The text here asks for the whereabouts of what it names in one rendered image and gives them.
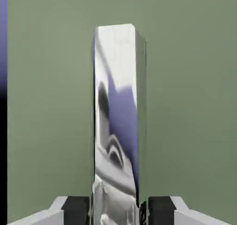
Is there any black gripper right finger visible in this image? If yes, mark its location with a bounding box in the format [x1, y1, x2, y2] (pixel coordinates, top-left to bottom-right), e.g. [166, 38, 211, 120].
[148, 196, 232, 225]

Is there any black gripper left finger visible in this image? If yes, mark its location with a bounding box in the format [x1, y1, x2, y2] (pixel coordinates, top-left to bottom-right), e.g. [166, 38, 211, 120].
[7, 196, 90, 225]

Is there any shiny silver metal handle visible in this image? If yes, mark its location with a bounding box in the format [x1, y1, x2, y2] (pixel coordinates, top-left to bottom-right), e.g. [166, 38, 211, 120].
[89, 23, 147, 225]

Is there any green cabinet door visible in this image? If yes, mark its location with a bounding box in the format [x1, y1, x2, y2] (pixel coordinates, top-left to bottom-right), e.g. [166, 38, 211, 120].
[7, 0, 237, 225]

